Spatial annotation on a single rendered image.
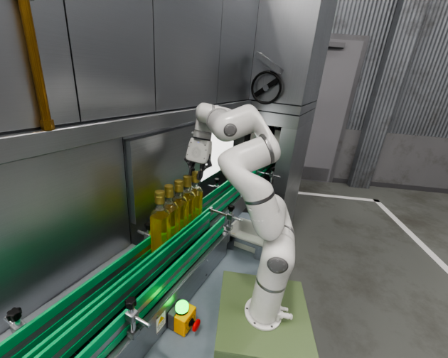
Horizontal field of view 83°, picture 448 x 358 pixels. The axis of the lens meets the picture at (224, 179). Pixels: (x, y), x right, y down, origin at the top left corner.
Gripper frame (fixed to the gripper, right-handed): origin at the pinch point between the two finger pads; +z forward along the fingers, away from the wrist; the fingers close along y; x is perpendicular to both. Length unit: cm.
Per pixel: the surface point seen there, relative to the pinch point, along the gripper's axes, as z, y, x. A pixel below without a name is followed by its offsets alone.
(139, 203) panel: 13.8, -12.3, -18.4
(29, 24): -33, -13, -59
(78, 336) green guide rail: 38, 6, -54
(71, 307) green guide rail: 37, -4, -49
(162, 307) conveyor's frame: 38, 15, -33
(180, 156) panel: -5.2, -12.2, 4.4
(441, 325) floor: 85, 146, 131
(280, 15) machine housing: -97, 0, 69
